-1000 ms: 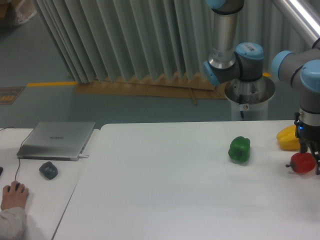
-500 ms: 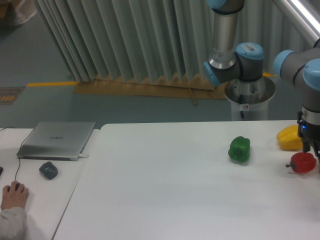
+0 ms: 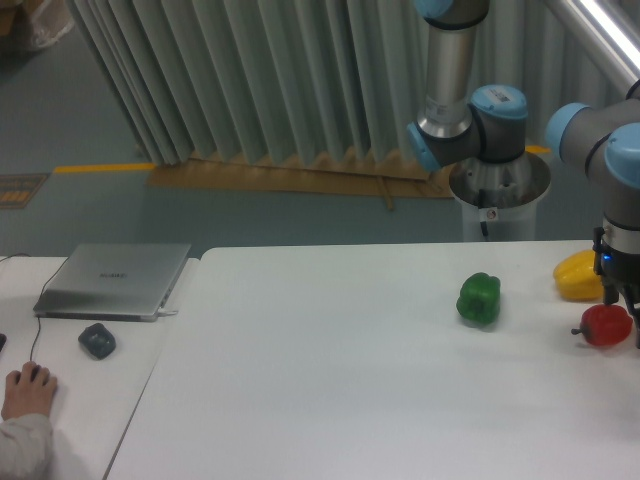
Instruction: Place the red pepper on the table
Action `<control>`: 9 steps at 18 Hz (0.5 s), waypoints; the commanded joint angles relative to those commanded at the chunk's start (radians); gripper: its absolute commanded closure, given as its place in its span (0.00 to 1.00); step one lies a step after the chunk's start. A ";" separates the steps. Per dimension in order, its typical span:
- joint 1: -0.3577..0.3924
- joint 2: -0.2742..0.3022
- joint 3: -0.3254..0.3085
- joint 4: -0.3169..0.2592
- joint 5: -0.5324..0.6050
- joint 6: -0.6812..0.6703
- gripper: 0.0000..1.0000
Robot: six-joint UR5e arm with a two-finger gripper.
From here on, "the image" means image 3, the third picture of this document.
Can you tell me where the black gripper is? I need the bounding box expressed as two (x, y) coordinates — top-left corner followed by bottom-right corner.
(593, 217), (640, 348)

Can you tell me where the red bell pepper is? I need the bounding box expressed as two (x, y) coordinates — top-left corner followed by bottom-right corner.
(571, 305), (633, 347)

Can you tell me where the black computer mouse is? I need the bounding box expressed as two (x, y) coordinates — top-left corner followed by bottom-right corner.
(30, 365), (50, 385)

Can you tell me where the light grey sleeve forearm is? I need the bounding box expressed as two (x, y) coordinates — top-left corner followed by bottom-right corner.
(1, 414), (53, 479)

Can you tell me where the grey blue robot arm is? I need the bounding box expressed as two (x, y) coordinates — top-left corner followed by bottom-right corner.
(407, 1), (639, 319)

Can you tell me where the yellow bell pepper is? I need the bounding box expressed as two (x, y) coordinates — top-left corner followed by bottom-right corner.
(553, 250), (604, 301)

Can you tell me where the green bell pepper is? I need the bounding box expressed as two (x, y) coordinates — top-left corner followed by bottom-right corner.
(456, 272), (501, 328)

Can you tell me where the person's bare hand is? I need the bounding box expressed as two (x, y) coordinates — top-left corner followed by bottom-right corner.
(1, 361), (58, 420)

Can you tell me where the brown cardboard sheet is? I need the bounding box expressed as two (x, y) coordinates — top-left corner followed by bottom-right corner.
(146, 147), (453, 211)

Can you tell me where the grey pleated curtain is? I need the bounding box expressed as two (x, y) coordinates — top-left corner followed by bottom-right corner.
(62, 0), (640, 174)

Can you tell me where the silver closed laptop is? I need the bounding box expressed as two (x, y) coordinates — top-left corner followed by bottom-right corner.
(33, 243), (191, 321)

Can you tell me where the small black round object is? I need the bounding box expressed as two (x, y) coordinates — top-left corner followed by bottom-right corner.
(78, 323), (117, 360)

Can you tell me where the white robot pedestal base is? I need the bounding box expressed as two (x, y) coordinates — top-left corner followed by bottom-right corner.
(449, 152), (551, 242)

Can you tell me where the black pedestal cable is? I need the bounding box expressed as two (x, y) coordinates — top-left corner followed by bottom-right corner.
(477, 187), (490, 243)

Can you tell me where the black mouse cable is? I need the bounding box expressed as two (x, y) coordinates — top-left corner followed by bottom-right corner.
(0, 253), (67, 364)

